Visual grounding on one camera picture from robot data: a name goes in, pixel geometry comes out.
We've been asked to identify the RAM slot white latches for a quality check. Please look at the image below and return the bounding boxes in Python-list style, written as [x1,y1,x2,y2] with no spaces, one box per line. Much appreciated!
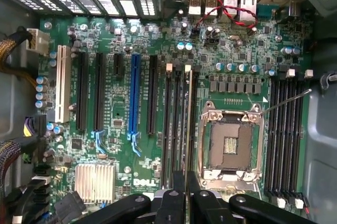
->
[273,68,296,209]
[162,62,174,190]
[291,69,314,210]
[182,64,194,173]

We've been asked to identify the RAM slot black latches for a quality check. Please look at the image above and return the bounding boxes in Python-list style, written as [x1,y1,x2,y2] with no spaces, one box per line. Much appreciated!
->
[172,63,185,174]
[282,76,298,203]
[191,65,201,174]
[264,76,280,198]

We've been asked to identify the metal CPU socket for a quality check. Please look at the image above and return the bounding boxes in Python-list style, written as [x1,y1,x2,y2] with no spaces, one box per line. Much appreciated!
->
[197,102,265,190]

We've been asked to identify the silver finned heatsink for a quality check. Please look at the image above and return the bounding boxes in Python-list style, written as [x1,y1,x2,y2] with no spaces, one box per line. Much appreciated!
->
[75,163,116,203]

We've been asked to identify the long black expansion slot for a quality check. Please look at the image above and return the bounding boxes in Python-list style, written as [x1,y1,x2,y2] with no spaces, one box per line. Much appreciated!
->
[147,54,158,135]
[92,52,106,153]
[76,51,89,131]

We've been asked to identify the blue expansion slot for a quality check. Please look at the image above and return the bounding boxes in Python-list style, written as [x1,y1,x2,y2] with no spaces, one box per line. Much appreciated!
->
[127,53,143,158]

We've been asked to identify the thin metal locking lever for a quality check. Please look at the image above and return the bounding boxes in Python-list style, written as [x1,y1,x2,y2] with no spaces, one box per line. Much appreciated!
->
[259,89,313,118]

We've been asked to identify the grey metal PC case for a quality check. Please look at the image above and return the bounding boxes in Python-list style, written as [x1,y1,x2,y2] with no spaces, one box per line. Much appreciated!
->
[0,0,337,224]

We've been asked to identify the short black expansion slot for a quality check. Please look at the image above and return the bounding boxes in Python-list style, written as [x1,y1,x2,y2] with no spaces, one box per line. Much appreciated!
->
[113,53,124,77]

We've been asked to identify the green Dell motherboard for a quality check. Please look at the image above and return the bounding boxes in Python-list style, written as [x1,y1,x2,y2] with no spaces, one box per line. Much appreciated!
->
[36,15,313,214]

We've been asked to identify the white PCI expansion slot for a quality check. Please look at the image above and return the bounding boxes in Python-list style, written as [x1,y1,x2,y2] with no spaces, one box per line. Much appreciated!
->
[55,44,72,124]

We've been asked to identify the silver USB port block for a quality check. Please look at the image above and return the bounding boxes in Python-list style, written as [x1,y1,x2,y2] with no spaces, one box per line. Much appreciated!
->
[203,0,219,16]
[188,0,203,16]
[223,0,240,17]

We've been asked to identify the silver Ethernet port block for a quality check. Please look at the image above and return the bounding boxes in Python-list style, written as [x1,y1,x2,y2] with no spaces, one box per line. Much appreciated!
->
[239,0,258,22]

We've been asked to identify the blue serial port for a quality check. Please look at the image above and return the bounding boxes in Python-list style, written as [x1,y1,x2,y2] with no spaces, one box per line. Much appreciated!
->
[257,4,272,21]

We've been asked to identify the white power connector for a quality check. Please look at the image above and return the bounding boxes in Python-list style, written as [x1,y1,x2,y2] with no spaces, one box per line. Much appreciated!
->
[26,27,51,56]

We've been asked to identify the black SATA cable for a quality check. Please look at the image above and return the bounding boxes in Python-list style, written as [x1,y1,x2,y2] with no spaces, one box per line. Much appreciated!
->
[10,178,52,224]

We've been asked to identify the black connector coloured wires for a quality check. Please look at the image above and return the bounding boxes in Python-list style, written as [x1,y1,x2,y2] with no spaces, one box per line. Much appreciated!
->
[23,114,48,140]

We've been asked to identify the braided ribbon cable bundle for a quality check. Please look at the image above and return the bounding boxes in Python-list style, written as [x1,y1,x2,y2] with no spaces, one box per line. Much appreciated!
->
[0,139,35,201]

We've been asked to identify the black cable white label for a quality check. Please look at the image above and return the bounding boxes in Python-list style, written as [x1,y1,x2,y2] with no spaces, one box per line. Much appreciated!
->
[320,70,337,95]

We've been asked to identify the red black twisted wire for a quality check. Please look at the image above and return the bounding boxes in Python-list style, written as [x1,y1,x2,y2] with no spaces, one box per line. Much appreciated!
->
[196,0,260,31]

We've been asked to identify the yellow black wire bundle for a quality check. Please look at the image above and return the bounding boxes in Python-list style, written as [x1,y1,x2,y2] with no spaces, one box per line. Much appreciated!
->
[0,26,39,87]

